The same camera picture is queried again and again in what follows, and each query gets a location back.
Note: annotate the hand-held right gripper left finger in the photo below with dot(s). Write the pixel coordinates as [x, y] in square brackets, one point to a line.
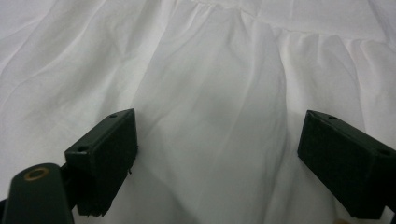
[104, 161]

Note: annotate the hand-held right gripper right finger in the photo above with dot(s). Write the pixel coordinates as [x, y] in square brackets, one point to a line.
[342, 161]

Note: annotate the white tiered skirt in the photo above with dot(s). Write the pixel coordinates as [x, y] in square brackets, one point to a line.
[211, 68]

